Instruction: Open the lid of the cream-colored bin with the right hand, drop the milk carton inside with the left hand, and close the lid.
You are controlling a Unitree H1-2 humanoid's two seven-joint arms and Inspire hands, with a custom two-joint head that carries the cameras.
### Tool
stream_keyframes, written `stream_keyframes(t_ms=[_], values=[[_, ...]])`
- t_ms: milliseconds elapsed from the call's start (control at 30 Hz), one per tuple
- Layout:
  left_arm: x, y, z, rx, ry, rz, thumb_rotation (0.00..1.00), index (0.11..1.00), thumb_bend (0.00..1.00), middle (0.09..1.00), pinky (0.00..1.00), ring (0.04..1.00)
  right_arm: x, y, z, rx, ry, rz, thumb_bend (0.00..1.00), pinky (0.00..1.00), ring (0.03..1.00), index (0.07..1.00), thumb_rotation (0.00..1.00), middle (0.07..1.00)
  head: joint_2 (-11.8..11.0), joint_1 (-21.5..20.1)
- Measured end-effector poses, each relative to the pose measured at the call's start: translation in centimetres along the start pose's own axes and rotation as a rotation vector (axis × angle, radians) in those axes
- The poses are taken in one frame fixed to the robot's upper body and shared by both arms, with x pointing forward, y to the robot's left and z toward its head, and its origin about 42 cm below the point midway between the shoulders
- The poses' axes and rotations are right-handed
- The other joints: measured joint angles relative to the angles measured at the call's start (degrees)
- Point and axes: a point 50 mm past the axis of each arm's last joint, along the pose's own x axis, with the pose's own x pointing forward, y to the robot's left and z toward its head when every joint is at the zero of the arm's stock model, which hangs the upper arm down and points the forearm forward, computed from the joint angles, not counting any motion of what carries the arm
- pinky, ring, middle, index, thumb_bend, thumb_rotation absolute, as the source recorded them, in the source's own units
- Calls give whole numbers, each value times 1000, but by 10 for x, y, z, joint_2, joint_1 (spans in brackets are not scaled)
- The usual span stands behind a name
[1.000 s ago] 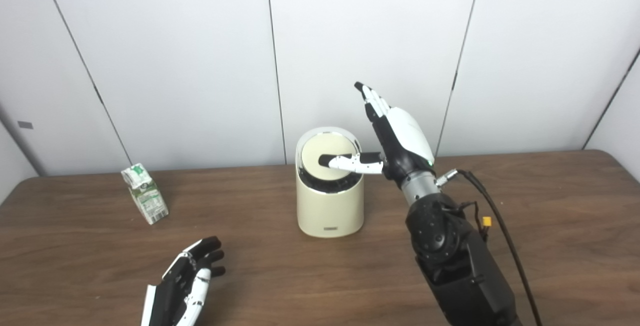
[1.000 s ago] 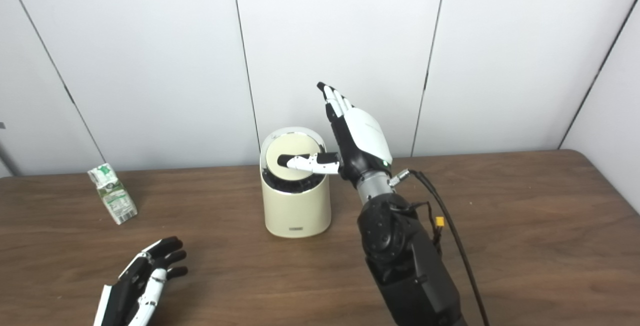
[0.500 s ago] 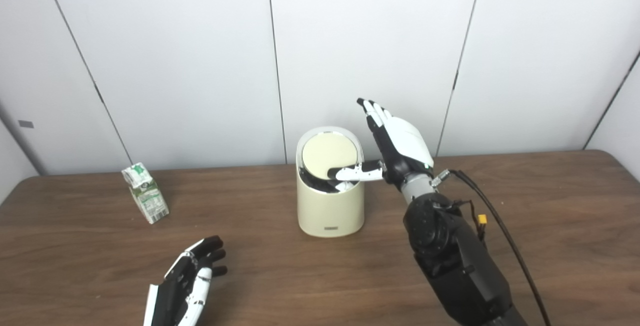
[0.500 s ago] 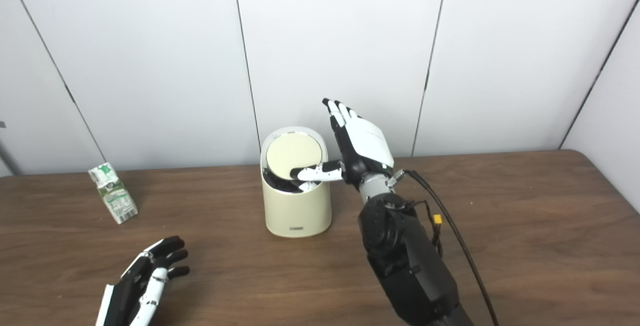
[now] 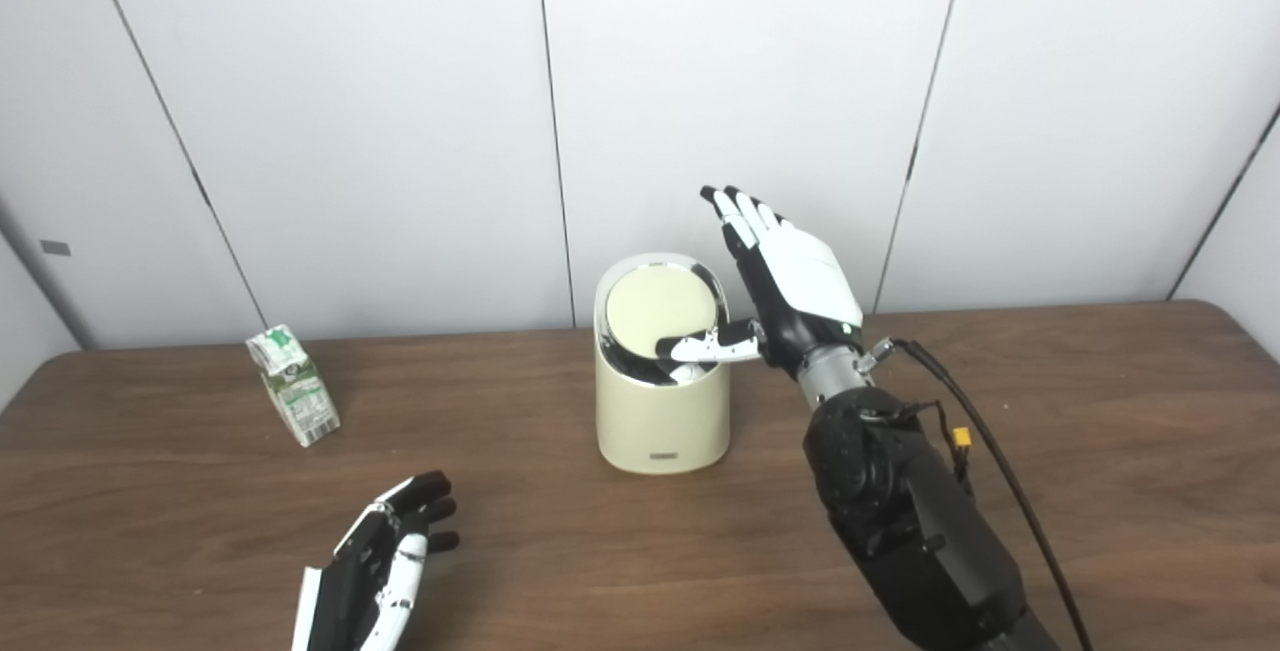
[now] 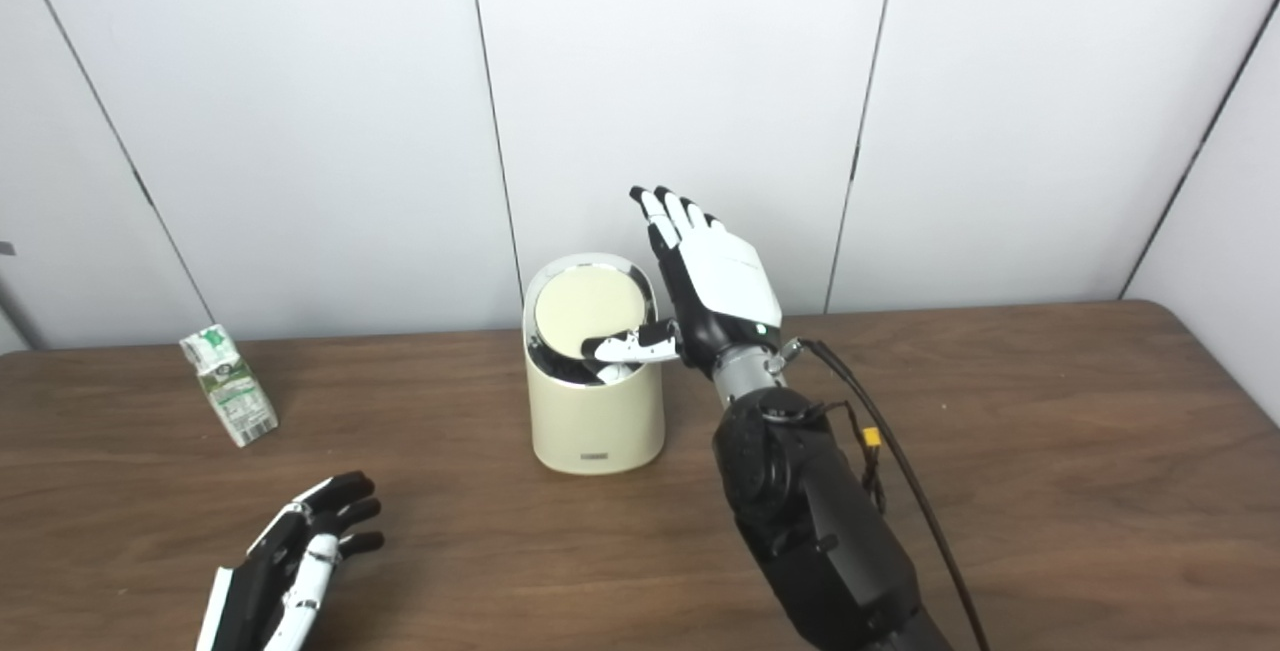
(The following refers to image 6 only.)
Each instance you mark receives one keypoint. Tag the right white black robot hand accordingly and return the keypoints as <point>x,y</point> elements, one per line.
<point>730,281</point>

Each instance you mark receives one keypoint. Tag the green white milk carton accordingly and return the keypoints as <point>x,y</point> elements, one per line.
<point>232,393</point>

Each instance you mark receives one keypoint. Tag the black bin liner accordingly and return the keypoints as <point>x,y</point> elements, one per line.
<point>558,371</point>

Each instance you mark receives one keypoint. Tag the cream-colored cylindrical bin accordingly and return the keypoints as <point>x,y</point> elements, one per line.
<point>595,421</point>

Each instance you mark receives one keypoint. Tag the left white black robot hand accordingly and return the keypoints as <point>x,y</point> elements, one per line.
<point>250,601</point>

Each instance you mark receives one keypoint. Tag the cream round bin lid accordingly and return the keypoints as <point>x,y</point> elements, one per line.
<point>585,306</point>

